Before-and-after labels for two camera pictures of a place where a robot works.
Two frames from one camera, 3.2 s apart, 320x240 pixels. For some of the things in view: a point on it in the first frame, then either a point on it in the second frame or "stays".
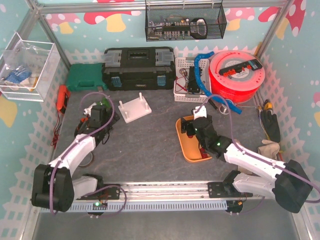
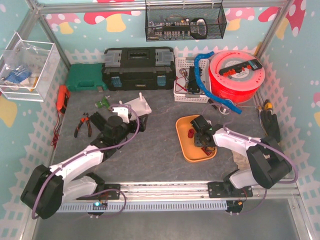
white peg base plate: [134, 109] stays
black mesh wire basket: [184, 21] stays
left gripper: [83, 124] → [136, 125]
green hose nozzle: [105, 102] stays
